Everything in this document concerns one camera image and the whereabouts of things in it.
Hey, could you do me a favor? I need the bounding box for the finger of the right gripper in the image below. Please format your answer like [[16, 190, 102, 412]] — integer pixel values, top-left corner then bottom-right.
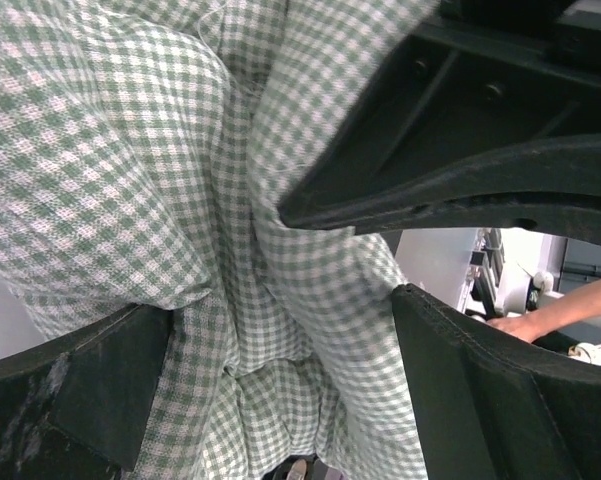
[[278, 19, 601, 219], [284, 134, 601, 246]]

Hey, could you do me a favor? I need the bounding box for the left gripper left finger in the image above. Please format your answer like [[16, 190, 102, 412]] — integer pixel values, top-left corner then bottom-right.
[[0, 305, 173, 479]]

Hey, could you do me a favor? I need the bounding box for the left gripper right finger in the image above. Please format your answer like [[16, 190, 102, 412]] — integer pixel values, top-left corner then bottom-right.
[[391, 284, 601, 479]]

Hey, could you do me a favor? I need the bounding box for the green checkered cushion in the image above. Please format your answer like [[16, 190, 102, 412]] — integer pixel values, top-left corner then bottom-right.
[[0, 1, 434, 479]]

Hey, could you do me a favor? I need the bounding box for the bare person forearm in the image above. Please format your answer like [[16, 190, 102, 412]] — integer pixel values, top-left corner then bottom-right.
[[526, 280, 601, 342]]

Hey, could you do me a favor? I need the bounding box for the bare person hand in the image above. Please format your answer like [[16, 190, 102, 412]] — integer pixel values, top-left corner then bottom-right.
[[487, 312, 544, 343]]

